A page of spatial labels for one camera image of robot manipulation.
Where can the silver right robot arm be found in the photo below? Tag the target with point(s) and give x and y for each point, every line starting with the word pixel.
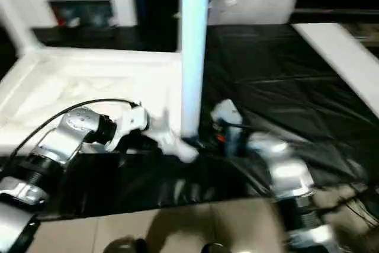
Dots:
pixel 290 170

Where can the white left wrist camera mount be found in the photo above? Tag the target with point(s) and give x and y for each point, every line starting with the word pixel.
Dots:
pixel 133 119

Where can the small red bottle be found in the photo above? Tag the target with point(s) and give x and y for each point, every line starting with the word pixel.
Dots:
pixel 60 19

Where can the white plastic table top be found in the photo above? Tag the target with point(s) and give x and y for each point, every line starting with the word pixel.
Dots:
pixel 74 81

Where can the black work mat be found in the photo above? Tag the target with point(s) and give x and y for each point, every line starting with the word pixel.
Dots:
pixel 281 72

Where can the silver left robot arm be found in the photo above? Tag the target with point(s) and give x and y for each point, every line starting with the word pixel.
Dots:
pixel 59 146

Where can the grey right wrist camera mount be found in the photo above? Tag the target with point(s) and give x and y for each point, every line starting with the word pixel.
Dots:
pixel 228 110

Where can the white flat board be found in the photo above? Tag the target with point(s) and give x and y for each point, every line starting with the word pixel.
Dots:
pixel 340 57

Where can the small yellow label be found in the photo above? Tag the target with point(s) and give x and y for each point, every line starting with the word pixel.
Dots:
pixel 177 15

